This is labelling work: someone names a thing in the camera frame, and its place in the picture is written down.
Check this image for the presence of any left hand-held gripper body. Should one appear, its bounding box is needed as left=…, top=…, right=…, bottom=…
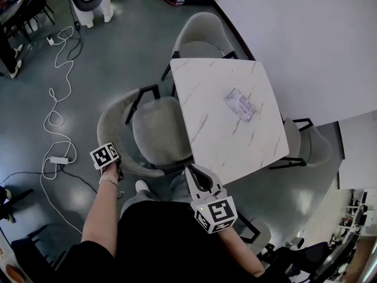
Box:
left=90, top=142, right=124, bottom=180

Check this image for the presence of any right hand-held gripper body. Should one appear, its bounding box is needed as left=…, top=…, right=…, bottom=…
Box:
left=190, top=188, right=239, bottom=235

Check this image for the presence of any person's right forearm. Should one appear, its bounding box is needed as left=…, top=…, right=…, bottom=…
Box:
left=217, top=225, right=266, bottom=278

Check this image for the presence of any person's left forearm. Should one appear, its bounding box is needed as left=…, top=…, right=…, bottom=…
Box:
left=81, top=165, right=121, bottom=258

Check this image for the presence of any white marble square table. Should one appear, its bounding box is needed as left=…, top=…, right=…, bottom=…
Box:
left=170, top=57, right=290, bottom=186

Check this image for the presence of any black chair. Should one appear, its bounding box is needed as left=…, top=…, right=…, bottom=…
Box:
left=11, top=224, right=67, bottom=283
left=17, top=0, right=55, bottom=38

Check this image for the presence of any person's left white shoe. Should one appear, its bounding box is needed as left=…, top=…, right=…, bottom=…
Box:
left=134, top=180, right=151, bottom=193

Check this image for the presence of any person's black shirt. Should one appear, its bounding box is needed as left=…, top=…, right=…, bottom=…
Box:
left=58, top=200, right=295, bottom=283

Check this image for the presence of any clear plastic packet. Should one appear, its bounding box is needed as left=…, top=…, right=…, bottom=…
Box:
left=224, top=87, right=256, bottom=123

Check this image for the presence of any cluttered background shelving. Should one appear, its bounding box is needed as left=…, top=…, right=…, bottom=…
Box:
left=332, top=189, right=377, bottom=247

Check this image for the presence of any dark rectangular table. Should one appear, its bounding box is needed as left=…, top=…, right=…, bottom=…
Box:
left=0, top=0, right=33, bottom=35

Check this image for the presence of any white wrist strap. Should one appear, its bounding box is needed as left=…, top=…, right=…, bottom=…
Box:
left=98, top=176, right=119, bottom=187

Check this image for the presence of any black floor cable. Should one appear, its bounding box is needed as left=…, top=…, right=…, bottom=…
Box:
left=0, top=169, right=98, bottom=195

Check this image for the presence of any long white cable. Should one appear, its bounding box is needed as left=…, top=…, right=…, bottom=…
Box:
left=40, top=25, right=84, bottom=235

